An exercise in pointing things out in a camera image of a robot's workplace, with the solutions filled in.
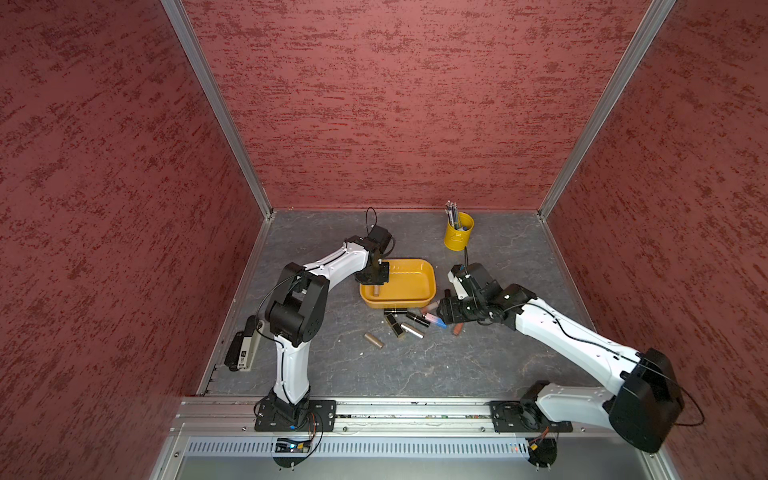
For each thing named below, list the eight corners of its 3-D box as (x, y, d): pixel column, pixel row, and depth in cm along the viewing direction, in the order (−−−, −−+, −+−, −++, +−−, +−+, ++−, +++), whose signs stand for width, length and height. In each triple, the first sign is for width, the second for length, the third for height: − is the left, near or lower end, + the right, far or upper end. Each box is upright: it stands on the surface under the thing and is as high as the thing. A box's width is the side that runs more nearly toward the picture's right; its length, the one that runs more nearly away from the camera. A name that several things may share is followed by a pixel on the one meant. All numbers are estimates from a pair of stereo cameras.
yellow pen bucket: (445, 251, 111) (450, 232, 102) (442, 232, 117) (446, 212, 108) (469, 251, 111) (476, 232, 102) (465, 232, 117) (471, 212, 108)
